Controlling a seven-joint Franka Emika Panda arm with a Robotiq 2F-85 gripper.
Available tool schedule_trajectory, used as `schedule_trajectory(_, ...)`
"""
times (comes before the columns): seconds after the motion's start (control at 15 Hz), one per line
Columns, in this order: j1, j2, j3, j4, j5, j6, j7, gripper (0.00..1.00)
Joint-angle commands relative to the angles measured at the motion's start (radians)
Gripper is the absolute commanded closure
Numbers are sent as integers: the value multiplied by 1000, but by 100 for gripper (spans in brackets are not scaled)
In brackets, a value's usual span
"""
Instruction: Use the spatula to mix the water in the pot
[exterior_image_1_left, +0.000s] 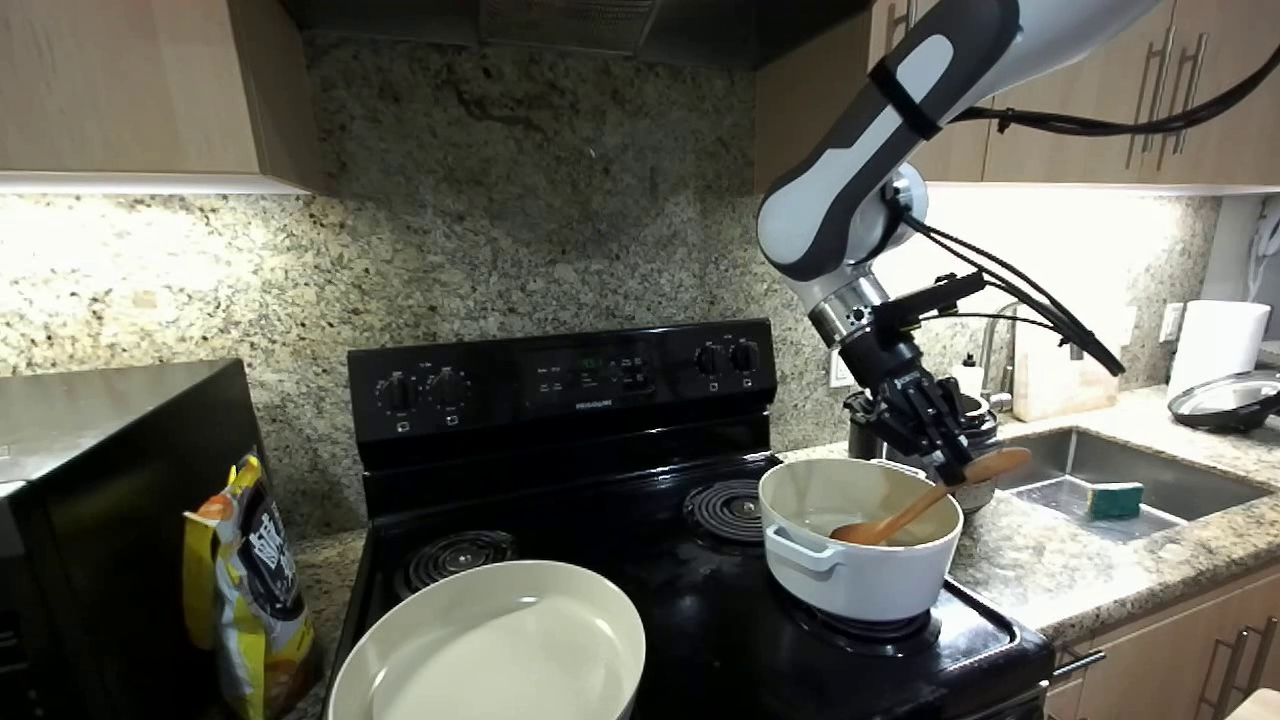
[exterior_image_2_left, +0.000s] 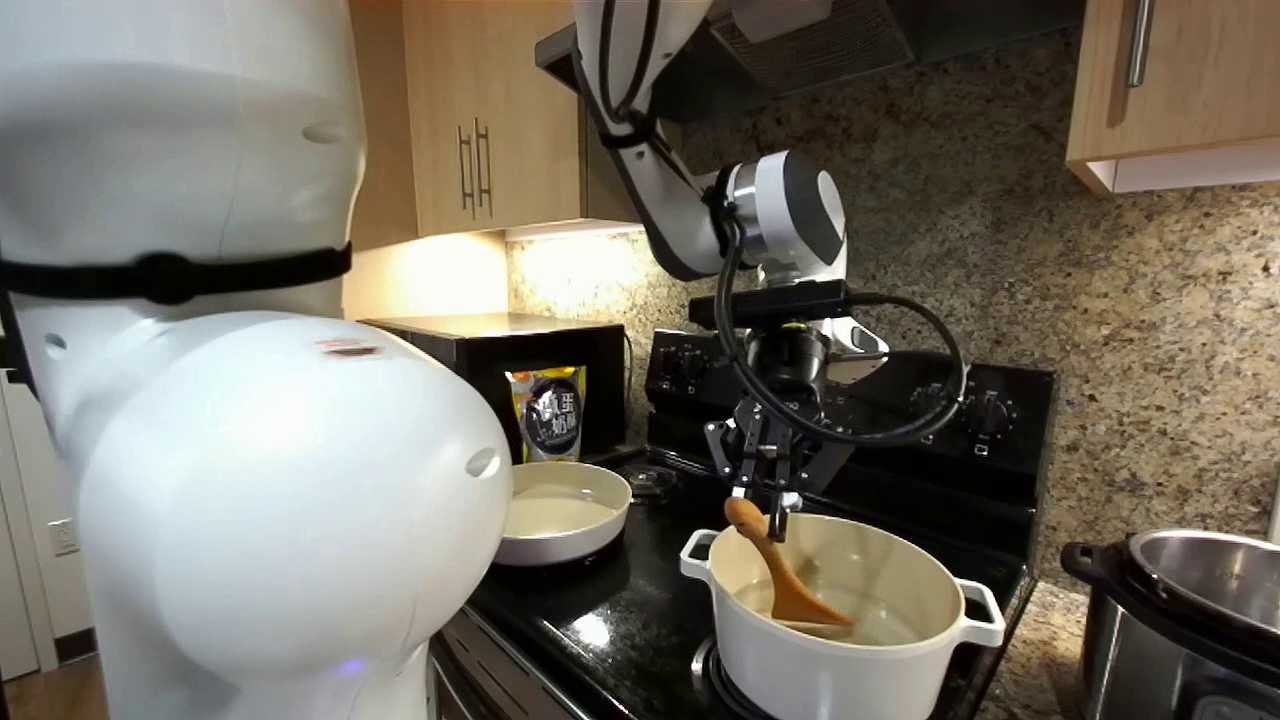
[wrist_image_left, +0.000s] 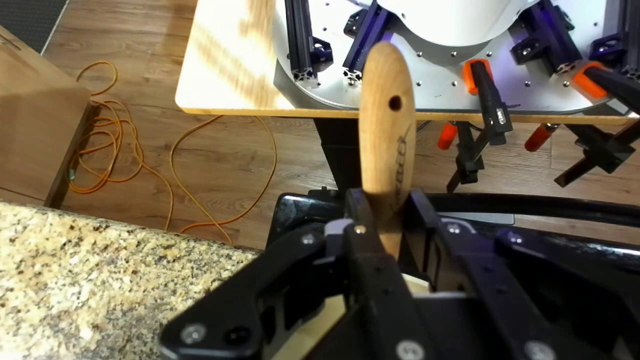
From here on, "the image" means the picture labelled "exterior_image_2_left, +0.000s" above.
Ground wooden spatula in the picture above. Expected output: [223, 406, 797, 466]
[719, 494, 856, 639]

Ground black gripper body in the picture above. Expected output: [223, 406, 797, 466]
[726, 377, 856, 494]

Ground steel black pressure cooker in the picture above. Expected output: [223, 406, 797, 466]
[1061, 525, 1280, 720]

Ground light wood upper cabinet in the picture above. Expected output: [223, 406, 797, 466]
[349, 0, 634, 251]

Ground black microwave oven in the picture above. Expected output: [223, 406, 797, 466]
[378, 311, 634, 466]

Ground white two-handled pot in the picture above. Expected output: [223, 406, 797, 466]
[675, 512, 1010, 720]

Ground dark range hood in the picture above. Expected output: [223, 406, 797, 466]
[532, 0, 926, 127]

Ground yellow black chip bag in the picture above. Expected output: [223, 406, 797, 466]
[508, 364, 592, 462]

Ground black electric stove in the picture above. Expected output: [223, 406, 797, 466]
[432, 328, 1061, 720]

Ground steel cabinet bar handle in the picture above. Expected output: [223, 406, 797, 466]
[1119, 0, 1159, 90]

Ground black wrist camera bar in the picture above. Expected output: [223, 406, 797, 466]
[684, 279, 856, 333]

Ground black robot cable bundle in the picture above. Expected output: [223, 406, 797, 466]
[707, 195, 972, 450]

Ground wood upper cabinet steel handles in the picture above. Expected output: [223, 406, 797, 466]
[1061, 0, 1280, 200]

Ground black cable band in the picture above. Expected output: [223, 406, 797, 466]
[0, 239, 359, 308]

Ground white panelled door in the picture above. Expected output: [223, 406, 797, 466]
[0, 373, 100, 682]

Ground white frying pan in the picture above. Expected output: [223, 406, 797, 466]
[491, 454, 638, 571]

